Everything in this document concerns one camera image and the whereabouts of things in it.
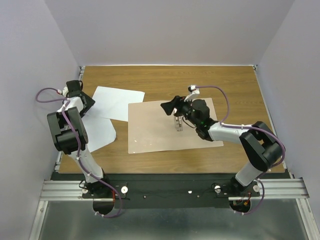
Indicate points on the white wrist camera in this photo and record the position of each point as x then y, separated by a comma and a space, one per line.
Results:
194, 92
65, 92

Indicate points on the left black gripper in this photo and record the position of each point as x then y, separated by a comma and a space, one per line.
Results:
90, 102

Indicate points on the metal folder clip mechanism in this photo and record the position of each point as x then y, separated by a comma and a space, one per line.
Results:
178, 122

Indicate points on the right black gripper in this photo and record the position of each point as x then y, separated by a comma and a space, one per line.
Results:
177, 102

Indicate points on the white paper sheet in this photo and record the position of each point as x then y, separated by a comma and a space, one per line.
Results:
112, 103
100, 131

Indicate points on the tan paper folder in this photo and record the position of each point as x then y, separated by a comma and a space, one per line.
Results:
151, 130

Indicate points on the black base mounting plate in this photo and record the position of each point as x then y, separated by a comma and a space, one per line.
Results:
161, 191

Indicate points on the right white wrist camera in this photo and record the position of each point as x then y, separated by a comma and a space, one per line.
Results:
194, 92

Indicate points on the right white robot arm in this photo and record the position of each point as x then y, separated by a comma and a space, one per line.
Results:
263, 149

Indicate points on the aluminium frame rail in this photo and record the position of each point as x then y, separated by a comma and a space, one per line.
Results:
64, 190

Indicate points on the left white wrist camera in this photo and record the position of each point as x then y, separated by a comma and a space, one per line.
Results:
65, 92

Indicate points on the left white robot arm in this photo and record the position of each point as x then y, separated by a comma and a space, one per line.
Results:
70, 137

